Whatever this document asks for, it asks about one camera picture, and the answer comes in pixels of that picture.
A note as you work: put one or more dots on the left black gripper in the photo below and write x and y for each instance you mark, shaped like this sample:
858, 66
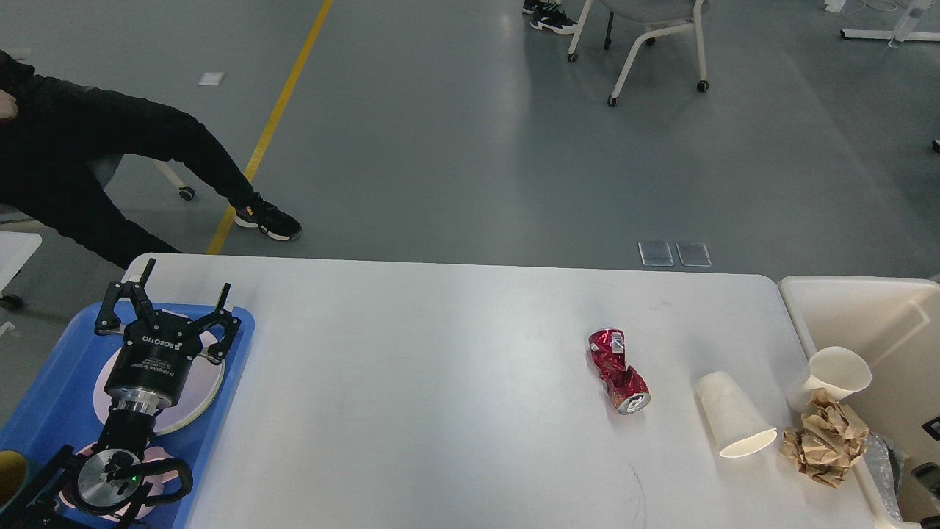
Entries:
150, 360

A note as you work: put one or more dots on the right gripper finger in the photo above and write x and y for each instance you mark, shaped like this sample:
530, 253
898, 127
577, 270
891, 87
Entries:
932, 428
927, 475

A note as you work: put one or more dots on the foil tray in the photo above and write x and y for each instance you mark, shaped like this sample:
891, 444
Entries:
879, 478

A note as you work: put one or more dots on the pink plate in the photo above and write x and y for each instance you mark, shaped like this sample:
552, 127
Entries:
201, 387

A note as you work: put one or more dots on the white paper cup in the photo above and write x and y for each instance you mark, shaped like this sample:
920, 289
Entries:
738, 427
838, 370

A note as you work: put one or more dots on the dark teal cup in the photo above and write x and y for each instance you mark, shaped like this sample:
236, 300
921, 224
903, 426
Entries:
14, 474

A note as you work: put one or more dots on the crushed red can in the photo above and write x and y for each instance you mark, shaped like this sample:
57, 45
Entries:
626, 389

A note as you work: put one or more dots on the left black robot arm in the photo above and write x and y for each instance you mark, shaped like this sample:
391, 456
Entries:
121, 419

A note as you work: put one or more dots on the crumpled brown paper scrap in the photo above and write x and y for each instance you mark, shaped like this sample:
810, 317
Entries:
829, 441

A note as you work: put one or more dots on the white plastic bin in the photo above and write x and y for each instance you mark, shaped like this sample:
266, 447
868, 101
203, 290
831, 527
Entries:
892, 323

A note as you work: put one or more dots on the blue plastic tray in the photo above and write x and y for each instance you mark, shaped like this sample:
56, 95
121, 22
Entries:
57, 409

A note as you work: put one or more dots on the black sneaker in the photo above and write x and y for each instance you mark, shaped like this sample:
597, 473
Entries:
268, 219

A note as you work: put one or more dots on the white side table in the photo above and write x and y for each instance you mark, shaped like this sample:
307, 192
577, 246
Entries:
16, 250

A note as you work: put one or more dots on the seated person in black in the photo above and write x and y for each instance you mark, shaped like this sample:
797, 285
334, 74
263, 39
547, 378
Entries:
60, 127

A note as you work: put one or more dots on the right floor socket cover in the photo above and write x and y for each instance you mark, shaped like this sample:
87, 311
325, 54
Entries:
694, 254

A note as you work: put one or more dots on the floor socket cover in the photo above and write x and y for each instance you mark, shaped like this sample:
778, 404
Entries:
694, 254
656, 253

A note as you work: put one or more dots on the left floor socket cover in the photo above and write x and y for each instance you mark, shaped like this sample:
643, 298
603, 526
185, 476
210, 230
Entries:
656, 253

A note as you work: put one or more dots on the white stand base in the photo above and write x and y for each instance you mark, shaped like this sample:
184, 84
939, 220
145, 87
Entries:
904, 29

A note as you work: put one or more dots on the black sneakers at top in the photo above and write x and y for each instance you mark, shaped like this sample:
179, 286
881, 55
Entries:
549, 16

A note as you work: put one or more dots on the white frame office chair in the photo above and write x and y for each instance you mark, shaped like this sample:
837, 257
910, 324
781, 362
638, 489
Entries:
659, 19

